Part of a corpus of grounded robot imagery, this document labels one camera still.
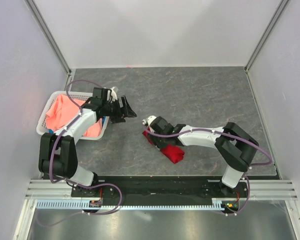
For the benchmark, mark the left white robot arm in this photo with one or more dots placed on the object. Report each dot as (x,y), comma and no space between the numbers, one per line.
(57,153)

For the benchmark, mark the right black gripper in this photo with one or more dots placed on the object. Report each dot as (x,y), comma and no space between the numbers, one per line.
(154,140)

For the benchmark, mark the red cloth napkin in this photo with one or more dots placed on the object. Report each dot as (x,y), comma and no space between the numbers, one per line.
(172,152)

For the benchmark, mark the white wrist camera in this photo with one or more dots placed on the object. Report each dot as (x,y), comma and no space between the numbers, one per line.
(147,122)
(111,95)

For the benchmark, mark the slotted cable duct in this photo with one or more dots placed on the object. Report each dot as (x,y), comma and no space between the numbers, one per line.
(85,204)

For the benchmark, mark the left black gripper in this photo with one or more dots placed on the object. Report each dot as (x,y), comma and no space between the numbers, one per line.
(118,118)

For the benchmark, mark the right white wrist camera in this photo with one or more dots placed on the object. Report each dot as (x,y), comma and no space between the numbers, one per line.
(147,122)

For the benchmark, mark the pink cloth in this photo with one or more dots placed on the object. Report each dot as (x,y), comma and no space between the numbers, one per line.
(62,111)

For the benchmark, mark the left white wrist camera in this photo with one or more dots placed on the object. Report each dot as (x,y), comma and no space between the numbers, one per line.
(111,95)

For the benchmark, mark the blue cloth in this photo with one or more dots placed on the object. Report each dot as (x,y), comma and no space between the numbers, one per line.
(104,121)

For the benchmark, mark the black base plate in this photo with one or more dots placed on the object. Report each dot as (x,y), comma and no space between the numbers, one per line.
(159,189)

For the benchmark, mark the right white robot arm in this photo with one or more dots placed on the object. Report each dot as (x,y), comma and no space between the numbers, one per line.
(236,146)

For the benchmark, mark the white plastic basket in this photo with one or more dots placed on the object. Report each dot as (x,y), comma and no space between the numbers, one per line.
(75,97)

